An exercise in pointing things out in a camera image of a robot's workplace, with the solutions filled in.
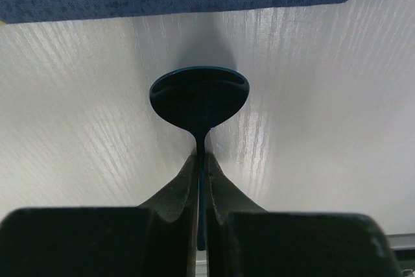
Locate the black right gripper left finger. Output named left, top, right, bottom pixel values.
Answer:
left=1, top=156, right=198, bottom=276

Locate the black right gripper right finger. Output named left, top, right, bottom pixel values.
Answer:
left=206, top=154, right=401, bottom=276

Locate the dark blue spoon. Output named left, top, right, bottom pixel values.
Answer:
left=149, top=66, right=250, bottom=251

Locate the aluminium frame rail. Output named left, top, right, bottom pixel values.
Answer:
left=387, top=234, right=415, bottom=250

